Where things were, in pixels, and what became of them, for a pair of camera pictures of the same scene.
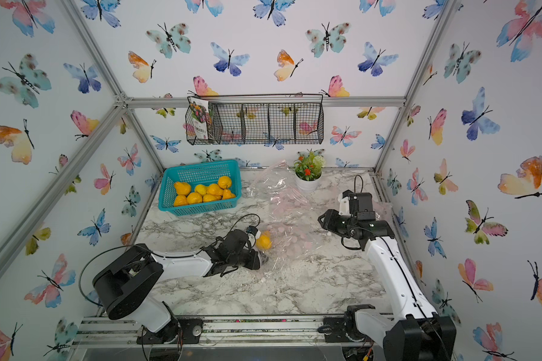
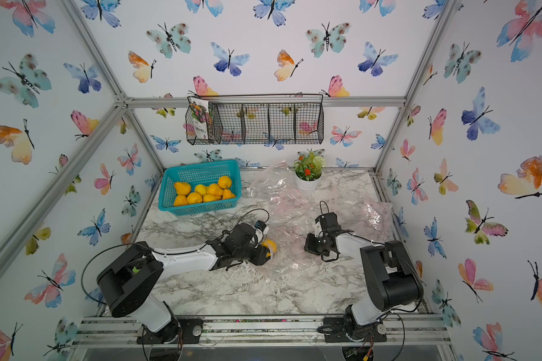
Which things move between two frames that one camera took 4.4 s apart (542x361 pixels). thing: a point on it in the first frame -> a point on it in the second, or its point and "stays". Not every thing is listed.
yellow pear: x=194 y=198 stays
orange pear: x=182 y=188 stays
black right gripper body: x=342 y=226 -> x=316 y=244
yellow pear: x=227 y=194 stays
